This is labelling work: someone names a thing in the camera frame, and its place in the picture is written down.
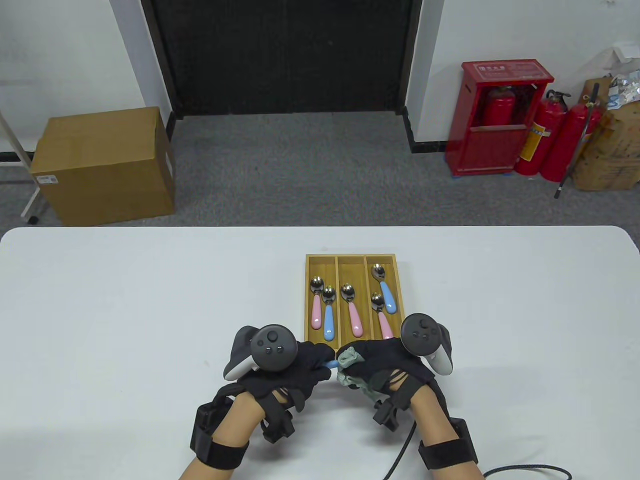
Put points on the person's right hand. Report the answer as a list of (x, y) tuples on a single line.
[(385, 365)]

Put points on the person's left hand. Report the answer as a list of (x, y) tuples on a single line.
[(305, 370)]

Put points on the green fish scale cleaning cloth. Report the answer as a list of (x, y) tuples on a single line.
[(352, 381)]

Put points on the pink spoon group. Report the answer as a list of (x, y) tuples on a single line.
[(384, 322)]

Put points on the person's left forearm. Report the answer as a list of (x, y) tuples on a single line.
[(230, 440)]

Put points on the person's right forearm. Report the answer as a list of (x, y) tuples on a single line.
[(440, 435)]

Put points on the black grey left hand controller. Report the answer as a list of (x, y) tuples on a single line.
[(270, 347)]

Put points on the black grey hand controller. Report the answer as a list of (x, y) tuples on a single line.
[(422, 335), (270, 347)]

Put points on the black grey right hand controller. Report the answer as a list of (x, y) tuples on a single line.
[(422, 335)]

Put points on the wooden cutlery tray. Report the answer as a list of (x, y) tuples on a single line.
[(350, 270)]

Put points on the black right armband pack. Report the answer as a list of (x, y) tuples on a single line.
[(450, 450)]

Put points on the black armband pack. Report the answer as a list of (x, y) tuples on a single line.
[(215, 440), (450, 450)]

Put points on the black left armband pack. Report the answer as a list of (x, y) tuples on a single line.
[(215, 440)]

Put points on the red fire extinguisher cabinet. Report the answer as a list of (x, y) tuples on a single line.
[(480, 150)]

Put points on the yellow label red fire extinguisher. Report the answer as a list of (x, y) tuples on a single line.
[(547, 125)]

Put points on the brown cardboard box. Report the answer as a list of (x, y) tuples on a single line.
[(100, 165)]

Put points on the worn printed cardboard box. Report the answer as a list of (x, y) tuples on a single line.
[(615, 155)]

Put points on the black double door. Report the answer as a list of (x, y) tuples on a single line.
[(285, 55)]

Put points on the white rolling whiteboard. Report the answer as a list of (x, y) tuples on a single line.
[(30, 200)]

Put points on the crumpled silver foil bag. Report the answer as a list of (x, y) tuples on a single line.
[(625, 90)]

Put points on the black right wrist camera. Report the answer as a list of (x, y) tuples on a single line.
[(386, 415)]

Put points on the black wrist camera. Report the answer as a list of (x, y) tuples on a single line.
[(386, 415), (277, 425)]

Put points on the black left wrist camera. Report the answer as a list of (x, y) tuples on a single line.
[(277, 425)]

